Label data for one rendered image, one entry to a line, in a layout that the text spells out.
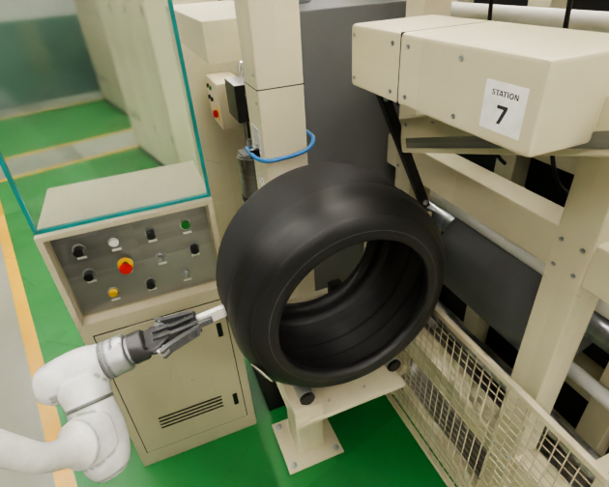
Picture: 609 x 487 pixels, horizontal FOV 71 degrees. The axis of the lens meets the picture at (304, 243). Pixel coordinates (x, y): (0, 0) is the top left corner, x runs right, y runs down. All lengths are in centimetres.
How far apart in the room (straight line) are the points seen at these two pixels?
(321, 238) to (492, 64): 44
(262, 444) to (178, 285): 96
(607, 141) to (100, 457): 112
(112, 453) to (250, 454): 123
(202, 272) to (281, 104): 77
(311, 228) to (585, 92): 52
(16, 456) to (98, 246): 78
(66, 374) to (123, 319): 63
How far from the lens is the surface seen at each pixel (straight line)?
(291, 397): 131
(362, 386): 141
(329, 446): 222
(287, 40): 116
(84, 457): 107
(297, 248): 89
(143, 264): 162
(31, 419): 281
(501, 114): 80
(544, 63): 74
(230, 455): 227
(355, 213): 92
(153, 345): 107
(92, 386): 109
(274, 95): 116
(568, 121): 80
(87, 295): 168
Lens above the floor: 191
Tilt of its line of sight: 33 degrees down
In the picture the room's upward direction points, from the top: 4 degrees counter-clockwise
